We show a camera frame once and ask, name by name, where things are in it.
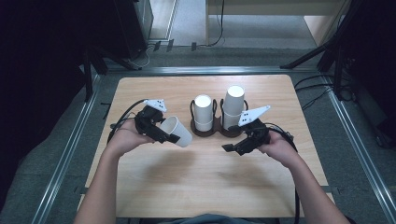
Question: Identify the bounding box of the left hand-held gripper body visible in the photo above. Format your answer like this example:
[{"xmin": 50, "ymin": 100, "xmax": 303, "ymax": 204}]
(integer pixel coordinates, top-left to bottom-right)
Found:
[{"xmin": 134, "ymin": 98, "xmax": 168, "ymax": 145}]

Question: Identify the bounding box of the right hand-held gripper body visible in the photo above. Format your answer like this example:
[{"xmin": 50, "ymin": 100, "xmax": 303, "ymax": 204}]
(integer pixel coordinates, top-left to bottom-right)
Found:
[{"xmin": 237, "ymin": 105, "xmax": 272, "ymax": 156}]

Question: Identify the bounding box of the white paper cup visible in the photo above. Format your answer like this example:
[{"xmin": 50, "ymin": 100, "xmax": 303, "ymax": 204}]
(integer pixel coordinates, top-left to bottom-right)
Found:
[
  {"xmin": 193, "ymin": 94, "xmax": 215, "ymax": 124},
  {"xmin": 222, "ymin": 85, "xmax": 246, "ymax": 117},
  {"xmin": 194, "ymin": 119, "xmax": 214, "ymax": 133},
  {"xmin": 159, "ymin": 115, "xmax": 194, "ymax": 148},
  {"xmin": 221, "ymin": 110, "xmax": 244, "ymax": 131}
]

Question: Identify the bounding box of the dark brown double cup holder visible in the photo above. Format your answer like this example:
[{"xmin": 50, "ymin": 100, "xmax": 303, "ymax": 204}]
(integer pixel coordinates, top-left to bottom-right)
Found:
[{"xmin": 189, "ymin": 98, "xmax": 249, "ymax": 139}]

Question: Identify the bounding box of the person's left hand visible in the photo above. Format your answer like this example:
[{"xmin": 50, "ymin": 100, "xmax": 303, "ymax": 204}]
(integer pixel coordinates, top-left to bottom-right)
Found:
[{"xmin": 106, "ymin": 119, "xmax": 156, "ymax": 157}]

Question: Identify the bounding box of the person's right hand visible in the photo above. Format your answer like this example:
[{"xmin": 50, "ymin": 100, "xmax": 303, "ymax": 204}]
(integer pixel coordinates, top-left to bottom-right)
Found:
[{"xmin": 257, "ymin": 130, "xmax": 302, "ymax": 168}]

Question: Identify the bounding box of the black metal stand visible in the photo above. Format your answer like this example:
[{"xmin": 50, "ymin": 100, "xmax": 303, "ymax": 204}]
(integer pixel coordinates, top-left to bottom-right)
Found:
[
  {"xmin": 80, "ymin": 45, "xmax": 143, "ymax": 104},
  {"xmin": 279, "ymin": 0, "xmax": 355, "ymax": 101}
]

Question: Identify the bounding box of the person's grey clothing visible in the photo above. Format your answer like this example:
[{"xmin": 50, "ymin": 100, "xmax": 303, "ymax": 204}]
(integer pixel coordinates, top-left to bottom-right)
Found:
[{"xmin": 158, "ymin": 212, "xmax": 266, "ymax": 224}]

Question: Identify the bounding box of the black cabinet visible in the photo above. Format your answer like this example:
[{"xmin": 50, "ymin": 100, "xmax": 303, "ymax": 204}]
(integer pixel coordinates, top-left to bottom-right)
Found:
[{"xmin": 113, "ymin": 0, "xmax": 154, "ymax": 61}]

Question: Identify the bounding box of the dark curtain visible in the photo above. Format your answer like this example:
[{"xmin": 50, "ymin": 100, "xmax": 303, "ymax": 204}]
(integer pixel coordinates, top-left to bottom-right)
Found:
[
  {"xmin": 0, "ymin": 0, "xmax": 117, "ymax": 213},
  {"xmin": 340, "ymin": 0, "xmax": 396, "ymax": 149}
]

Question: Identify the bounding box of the light wooden furniture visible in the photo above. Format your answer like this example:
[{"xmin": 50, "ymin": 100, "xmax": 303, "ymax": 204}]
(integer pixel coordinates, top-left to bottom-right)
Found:
[{"xmin": 205, "ymin": 0, "xmax": 355, "ymax": 48}]

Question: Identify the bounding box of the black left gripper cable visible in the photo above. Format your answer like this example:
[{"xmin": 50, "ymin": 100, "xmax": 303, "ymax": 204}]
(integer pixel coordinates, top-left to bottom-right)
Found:
[{"xmin": 106, "ymin": 98, "xmax": 149, "ymax": 145}]

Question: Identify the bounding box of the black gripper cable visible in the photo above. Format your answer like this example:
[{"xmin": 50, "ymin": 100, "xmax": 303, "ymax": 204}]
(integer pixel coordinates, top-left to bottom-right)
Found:
[
  {"xmin": 106, "ymin": 98, "xmax": 149, "ymax": 145},
  {"xmin": 264, "ymin": 122, "xmax": 302, "ymax": 224}
]

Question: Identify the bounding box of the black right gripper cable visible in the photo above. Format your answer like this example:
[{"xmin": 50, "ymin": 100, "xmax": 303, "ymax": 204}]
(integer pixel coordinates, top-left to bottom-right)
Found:
[{"xmin": 264, "ymin": 122, "xmax": 302, "ymax": 224}]

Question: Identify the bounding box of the white floor cable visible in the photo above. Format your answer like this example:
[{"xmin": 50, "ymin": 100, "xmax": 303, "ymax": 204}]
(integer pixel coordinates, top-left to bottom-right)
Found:
[{"xmin": 128, "ymin": 43, "xmax": 151, "ymax": 70}]

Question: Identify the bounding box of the black floor cable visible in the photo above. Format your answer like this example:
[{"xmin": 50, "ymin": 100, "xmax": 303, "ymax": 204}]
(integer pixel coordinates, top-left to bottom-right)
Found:
[
  {"xmin": 300, "ymin": 87, "xmax": 356, "ymax": 112},
  {"xmin": 293, "ymin": 74, "xmax": 336, "ymax": 91}
]

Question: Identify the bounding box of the aluminium floor rail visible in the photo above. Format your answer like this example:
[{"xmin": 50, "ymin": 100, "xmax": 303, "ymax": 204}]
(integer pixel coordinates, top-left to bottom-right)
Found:
[
  {"xmin": 321, "ymin": 75, "xmax": 396, "ymax": 224},
  {"xmin": 30, "ymin": 74, "xmax": 103, "ymax": 224}
]

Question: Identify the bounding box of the black hanging cable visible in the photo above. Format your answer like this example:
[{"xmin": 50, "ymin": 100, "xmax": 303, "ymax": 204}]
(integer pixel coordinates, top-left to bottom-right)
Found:
[{"xmin": 207, "ymin": 0, "xmax": 226, "ymax": 48}]

